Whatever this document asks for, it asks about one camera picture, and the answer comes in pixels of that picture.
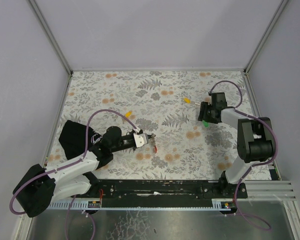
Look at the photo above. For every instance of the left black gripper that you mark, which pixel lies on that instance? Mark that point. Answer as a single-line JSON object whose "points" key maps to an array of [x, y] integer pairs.
{"points": [[148, 138]]}

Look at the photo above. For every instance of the keyring with red tag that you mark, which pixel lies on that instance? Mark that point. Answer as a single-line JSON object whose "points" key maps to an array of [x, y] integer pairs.
{"points": [[153, 143]]}

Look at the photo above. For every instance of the key with yellow tag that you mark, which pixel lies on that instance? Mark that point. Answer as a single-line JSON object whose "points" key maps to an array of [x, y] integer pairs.
{"points": [[188, 101], [128, 115]]}

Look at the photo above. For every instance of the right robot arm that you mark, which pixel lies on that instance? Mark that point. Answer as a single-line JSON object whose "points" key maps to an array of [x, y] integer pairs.
{"points": [[256, 141]]}

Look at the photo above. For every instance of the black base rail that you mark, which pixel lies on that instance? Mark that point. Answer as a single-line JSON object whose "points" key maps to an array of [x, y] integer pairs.
{"points": [[161, 194]]}

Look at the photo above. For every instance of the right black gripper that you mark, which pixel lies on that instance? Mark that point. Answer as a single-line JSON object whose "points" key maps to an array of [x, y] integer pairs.
{"points": [[203, 112]]}

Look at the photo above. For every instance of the black cloth bag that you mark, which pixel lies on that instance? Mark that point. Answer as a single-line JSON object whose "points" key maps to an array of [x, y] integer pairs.
{"points": [[73, 139]]}

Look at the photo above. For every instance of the aluminium frame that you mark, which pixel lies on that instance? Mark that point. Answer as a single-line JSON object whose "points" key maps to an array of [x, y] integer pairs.
{"points": [[260, 38]]}

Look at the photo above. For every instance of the floral mat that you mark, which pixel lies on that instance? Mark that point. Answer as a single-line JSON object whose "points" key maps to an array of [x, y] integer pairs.
{"points": [[186, 149]]}

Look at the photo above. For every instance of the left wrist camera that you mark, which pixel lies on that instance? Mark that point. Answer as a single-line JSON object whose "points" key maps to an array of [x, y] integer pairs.
{"points": [[140, 139]]}

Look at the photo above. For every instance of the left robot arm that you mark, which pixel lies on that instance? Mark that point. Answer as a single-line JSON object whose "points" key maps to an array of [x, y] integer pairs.
{"points": [[41, 186]]}

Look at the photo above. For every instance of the right key with yellow tag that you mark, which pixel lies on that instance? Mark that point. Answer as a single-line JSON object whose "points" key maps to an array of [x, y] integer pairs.
{"points": [[188, 101]]}

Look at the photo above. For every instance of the left key with yellow tag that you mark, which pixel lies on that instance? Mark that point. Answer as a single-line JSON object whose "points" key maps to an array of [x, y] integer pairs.
{"points": [[128, 115]]}

